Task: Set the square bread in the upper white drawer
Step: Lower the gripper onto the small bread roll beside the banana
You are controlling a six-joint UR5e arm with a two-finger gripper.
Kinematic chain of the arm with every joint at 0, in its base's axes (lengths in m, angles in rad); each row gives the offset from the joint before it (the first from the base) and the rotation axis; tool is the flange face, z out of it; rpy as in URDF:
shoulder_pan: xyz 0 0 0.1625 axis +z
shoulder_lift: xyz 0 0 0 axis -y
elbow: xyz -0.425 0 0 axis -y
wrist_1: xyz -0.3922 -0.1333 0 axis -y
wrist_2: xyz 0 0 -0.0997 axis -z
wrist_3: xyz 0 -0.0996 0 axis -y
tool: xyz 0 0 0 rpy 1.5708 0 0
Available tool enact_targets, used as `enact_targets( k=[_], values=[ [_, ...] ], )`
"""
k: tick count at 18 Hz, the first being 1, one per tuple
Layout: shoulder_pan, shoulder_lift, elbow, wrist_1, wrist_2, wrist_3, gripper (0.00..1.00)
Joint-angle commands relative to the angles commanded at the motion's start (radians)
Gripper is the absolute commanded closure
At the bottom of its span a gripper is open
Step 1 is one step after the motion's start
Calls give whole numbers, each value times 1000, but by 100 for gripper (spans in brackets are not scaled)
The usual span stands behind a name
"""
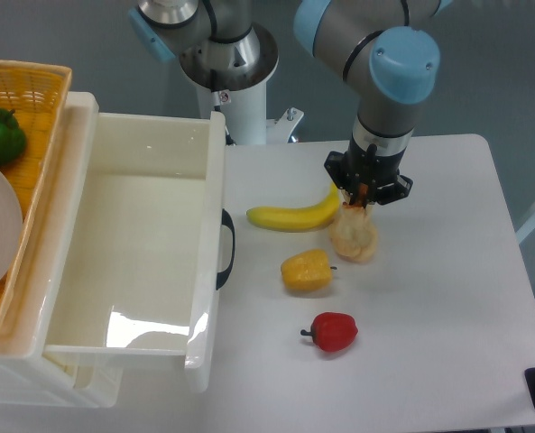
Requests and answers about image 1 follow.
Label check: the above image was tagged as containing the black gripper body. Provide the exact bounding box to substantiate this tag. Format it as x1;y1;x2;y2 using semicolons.
324;134;413;205

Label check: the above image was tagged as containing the square toasted bread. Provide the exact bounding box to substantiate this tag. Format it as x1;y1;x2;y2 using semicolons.
342;182;373;208

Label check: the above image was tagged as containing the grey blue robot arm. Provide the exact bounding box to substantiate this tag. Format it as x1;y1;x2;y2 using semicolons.
128;1;445;207

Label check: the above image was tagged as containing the round bread roll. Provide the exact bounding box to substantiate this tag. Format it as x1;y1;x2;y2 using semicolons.
328;203;378;263

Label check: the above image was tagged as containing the upper white drawer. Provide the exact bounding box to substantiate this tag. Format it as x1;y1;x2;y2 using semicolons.
43;112;230;392

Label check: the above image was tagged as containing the white drawer cabinet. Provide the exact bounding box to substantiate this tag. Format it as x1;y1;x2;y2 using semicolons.
0;92;122;408

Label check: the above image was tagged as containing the yellow banana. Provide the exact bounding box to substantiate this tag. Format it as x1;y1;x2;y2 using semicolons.
245;183;340;233

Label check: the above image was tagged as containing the yellow bell pepper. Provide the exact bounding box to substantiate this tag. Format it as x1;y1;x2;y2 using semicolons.
280;249;337;298

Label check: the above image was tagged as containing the red bell pepper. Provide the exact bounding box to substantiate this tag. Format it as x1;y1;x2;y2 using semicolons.
300;312;358;353

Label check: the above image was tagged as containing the orange woven basket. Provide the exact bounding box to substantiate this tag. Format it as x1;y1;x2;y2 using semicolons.
0;60;72;330

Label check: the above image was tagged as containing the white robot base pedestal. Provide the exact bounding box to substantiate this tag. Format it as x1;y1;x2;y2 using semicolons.
180;23;304;145

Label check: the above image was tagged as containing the black drawer handle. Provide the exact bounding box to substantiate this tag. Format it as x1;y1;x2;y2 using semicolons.
216;208;236;290

